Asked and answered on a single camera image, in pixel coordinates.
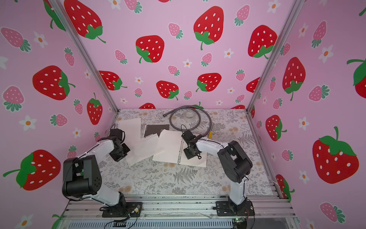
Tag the dark grey spiral notebook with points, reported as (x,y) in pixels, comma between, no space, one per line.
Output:
(155,129)

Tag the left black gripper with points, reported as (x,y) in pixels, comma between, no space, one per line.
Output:
(118,158)

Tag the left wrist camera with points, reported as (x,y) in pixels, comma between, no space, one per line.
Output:
(118,133)

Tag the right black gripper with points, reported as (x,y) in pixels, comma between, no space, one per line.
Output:
(191,150)

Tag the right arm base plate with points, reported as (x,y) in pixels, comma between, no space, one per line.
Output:
(229,209)

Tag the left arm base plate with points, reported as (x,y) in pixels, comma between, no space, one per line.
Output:
(121,209)

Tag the white spiral notebook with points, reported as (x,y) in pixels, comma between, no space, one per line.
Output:
(174,145)

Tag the clear tape roll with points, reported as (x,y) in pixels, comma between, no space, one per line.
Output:
(190,115)

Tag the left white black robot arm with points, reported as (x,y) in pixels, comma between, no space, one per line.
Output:
(82,177)

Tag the aluminium rail frame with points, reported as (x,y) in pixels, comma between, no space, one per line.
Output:
(182,212)

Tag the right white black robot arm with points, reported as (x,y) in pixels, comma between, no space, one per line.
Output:
(234,161)

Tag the torn white notebook page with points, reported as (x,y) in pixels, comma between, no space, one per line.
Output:
(131,127)

